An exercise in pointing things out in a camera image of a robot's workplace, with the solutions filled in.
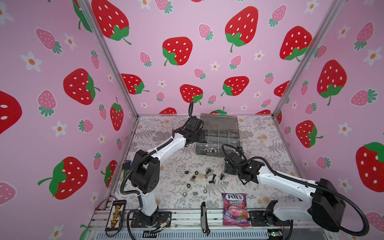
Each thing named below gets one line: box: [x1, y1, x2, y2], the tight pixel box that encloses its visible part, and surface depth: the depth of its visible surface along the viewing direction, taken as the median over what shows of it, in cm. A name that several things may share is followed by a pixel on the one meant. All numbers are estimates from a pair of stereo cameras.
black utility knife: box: [200, 201, 211, 237], surface depth 75 cm
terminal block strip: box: [105, 200, 127, 231], surface depth 75 cm
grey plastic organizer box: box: [196, 113, 241, 158], surface depth 116 cm
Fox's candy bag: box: [221, 193, 251, 227], surface depth 76 cm
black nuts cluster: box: [185, 170, 199, 182], surface depth 90 cm
